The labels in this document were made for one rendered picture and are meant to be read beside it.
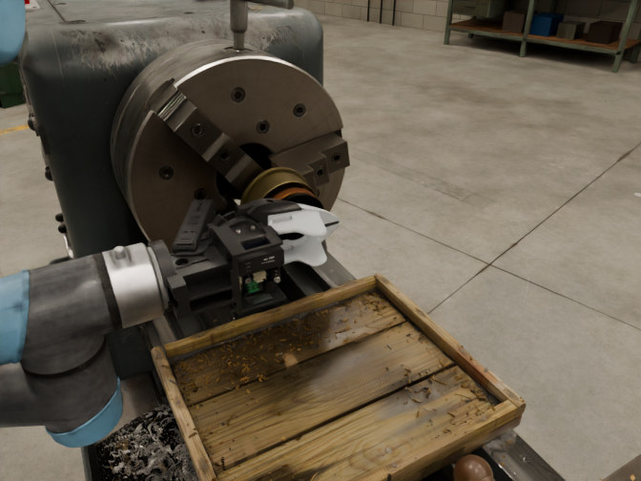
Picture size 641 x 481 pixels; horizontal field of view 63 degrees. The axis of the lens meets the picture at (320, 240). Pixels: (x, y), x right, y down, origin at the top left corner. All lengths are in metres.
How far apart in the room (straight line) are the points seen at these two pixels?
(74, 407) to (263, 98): 0.41
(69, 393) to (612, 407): 1.78
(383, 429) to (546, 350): 1.58
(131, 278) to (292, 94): 0.34
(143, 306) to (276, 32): 0.51
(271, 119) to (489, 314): 1.70
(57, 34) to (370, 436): 0.65
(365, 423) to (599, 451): 1.34
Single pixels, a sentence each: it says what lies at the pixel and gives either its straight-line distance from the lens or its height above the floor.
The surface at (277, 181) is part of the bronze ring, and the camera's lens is 0.61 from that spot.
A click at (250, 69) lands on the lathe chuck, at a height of 1.22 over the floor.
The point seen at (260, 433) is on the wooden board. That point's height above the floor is 0.88.
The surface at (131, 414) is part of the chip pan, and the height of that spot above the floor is 0.54.
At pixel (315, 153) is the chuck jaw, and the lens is 0.71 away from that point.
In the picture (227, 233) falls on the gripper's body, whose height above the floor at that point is 1.11.
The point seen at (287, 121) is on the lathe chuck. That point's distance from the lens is 0.72.
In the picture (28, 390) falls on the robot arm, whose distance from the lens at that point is 0.58.
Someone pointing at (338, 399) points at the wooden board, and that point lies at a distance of 0.66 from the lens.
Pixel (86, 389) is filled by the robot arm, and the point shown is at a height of 1.00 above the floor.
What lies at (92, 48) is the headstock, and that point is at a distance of 0.81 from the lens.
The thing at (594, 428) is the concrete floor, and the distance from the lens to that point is 1.97.
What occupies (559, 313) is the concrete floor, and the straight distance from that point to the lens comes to 2.38.
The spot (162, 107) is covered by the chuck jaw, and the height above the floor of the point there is 1.19.
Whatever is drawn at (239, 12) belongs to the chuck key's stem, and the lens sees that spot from 0.71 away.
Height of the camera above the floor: 1.38
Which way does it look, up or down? 32 degrees down
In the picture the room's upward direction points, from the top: straight up
